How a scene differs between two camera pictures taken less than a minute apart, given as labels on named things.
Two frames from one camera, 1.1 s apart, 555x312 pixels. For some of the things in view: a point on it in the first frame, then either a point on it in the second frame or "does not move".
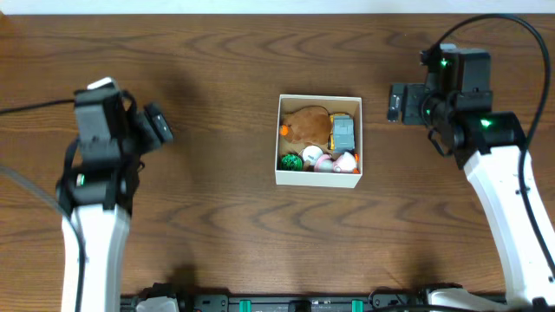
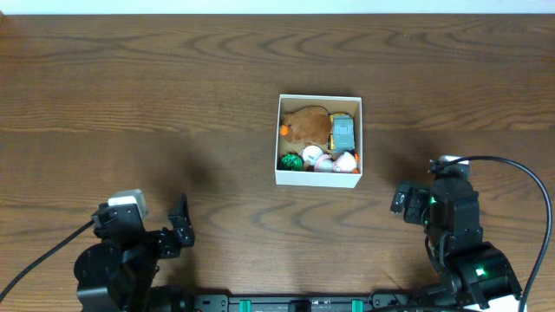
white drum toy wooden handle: x=310 y=155 does not move
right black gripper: x=416 y=94 to x=420 y=193
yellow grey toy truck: x=342 y=133 does not move
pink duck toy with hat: x=345 y=163 does not move
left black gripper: x=158 y=124 to x=172 y=238
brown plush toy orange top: x=309 y=125 does not move
